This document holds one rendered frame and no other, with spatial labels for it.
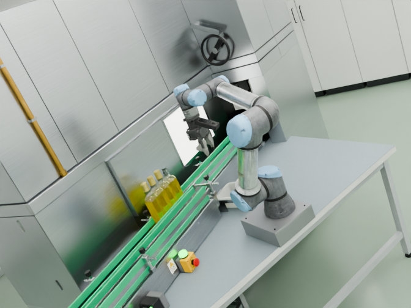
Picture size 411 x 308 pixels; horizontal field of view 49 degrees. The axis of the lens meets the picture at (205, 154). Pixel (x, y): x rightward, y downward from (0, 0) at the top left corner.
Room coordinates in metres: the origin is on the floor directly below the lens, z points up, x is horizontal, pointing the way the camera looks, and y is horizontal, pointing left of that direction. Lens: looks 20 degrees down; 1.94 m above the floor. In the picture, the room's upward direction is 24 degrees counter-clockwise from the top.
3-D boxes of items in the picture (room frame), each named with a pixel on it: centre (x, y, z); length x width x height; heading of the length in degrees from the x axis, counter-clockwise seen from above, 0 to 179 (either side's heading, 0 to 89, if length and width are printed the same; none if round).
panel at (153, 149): (2.50, 0.18, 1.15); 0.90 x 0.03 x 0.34; 141
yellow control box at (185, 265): (1.85, 0.29, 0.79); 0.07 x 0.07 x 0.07; 51
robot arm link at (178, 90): (2.08, -0.02, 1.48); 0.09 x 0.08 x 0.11; 23
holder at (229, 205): (2.27, -0.06, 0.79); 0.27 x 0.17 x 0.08; 51
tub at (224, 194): (2.26, -0.08, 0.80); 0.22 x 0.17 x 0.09; 51
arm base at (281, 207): (1.88, -0.22, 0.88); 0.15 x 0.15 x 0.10
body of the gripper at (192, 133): (2.09, -0.01, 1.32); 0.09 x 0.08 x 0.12; 51
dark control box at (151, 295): (1.63, 0.46, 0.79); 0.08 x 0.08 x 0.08; 51
